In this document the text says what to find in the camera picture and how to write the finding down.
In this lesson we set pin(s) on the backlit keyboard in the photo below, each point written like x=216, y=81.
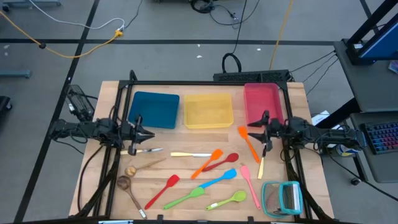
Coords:
x=384, y=137

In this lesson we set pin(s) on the pink silicone spatula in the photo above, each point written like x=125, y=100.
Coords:
x=245, y=172

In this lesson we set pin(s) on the teal metal box grater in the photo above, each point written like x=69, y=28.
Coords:
x=292, y=199

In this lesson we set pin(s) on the red silicone spatula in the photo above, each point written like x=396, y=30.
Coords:
x=173, y=181

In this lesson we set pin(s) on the blue silicone spatula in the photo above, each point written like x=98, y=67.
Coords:
x=229, y=174

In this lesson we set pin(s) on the computer monitor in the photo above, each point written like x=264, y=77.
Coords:
x=382, y=45

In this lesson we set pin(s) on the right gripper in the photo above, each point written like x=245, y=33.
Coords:
x=273, y=130

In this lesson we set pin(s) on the grey keyboard desk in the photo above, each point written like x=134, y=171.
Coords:
x=385, y=168

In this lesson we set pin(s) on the black power strip box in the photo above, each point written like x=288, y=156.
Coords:
x=248, y=76

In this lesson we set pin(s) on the black wheeled object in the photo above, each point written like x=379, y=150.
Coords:
x=4, y=104

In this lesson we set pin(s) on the small light wooden spoon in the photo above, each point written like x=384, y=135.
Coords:
x=130, y=171

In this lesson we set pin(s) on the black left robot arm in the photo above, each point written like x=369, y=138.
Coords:
x=90, y=129

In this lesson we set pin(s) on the large dark wooden spoon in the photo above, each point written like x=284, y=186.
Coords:
x=123, y=183

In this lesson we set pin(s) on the white labelled bottle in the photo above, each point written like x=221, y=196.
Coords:
x=343, y=151

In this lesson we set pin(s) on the pink translucent plastic bin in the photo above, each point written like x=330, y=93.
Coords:
x=259, y=99

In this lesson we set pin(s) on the green silicone spatula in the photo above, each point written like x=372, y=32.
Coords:
x=196, y=193

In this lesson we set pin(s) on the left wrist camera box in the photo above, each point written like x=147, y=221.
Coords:
x=128, y=130

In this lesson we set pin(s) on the black monitor stand beam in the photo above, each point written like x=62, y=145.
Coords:
x=371, y=23

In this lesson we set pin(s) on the black mesh power supply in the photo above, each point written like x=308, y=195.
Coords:
x=79, y=102

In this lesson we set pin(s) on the orange rounded-head spatula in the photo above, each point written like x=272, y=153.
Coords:
x=216, y=154

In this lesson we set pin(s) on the yellow translucent plastic bin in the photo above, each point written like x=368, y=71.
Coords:
x=208, y=112

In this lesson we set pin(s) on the grey furniture base bar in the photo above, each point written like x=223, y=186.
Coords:
x=31, y=3
x=15, y=73

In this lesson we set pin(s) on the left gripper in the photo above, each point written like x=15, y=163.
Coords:
x=132, y=147

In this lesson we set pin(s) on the red silicone spoon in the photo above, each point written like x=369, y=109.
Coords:
x=231, y=157

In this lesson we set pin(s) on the black aluminium rig frame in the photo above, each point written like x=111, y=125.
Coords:
x=202, y=83

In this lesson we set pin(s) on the green silicone spoon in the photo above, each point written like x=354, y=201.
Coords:
x=238, y=196

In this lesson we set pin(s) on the orange angled-head spatula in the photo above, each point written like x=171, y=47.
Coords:
x=243, y=132

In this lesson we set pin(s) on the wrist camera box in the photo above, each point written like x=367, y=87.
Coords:
x=128, y=130
x=275, y=128

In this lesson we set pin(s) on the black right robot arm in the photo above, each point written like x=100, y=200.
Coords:
x=326, y=133

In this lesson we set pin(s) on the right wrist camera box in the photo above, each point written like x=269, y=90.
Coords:
x=275, y=128

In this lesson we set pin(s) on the white paper sheet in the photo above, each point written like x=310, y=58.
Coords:
x=320, y=118

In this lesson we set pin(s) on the blue plastic bin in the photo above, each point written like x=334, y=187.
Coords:
x=154, y=110

